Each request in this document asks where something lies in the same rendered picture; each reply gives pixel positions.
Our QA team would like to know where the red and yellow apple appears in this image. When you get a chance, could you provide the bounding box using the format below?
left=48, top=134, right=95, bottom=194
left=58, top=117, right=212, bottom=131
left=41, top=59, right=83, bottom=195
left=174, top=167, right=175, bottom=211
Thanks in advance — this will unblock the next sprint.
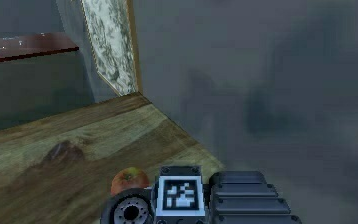
left=110, top=166, right=151, bottom=197

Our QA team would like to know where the gold framed speckled picture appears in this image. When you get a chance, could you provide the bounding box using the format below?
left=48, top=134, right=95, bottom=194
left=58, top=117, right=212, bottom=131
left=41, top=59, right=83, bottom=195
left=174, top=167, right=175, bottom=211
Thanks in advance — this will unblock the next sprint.
left=79, top=0, right=143, bottom=98

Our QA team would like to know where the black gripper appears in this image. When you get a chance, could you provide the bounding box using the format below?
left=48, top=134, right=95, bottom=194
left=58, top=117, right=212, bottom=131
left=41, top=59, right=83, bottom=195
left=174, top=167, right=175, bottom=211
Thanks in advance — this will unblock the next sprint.
left=100, top=187, right=156, bottom=224

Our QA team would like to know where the dark red wooden table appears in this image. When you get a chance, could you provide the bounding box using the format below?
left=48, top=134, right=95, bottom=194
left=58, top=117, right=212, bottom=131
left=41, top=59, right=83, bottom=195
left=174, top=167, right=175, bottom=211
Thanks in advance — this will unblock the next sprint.
left=0, top=31, right=80, bottom=65

